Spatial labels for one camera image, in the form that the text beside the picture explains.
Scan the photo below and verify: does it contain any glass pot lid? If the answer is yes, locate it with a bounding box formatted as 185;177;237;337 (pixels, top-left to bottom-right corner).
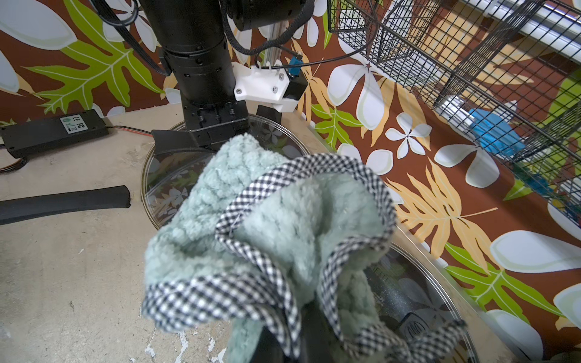
365;226;481;362
141;114;310;229

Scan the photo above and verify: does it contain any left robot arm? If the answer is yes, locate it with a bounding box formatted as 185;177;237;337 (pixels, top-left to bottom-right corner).
92;1;315;155

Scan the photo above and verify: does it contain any black wire basket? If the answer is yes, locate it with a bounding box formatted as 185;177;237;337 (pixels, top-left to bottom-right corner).
324;1;580;222

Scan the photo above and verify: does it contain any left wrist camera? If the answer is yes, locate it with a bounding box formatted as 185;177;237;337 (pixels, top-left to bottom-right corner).
232;62;308;113

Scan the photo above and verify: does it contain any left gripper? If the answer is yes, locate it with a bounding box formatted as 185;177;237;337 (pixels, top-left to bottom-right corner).
151;101;281;154

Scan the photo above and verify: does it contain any grey-green cloth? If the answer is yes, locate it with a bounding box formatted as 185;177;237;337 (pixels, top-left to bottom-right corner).
142;135;467;362

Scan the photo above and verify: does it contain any blue object in basket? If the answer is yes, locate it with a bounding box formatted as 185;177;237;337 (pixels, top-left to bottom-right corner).
469;109;525;157

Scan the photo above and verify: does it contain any black power adapter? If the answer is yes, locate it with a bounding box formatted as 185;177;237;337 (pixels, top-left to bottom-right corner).
1;110;109;158

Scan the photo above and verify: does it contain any left black frying pan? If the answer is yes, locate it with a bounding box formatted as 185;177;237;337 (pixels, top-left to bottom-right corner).
1;185;131;225

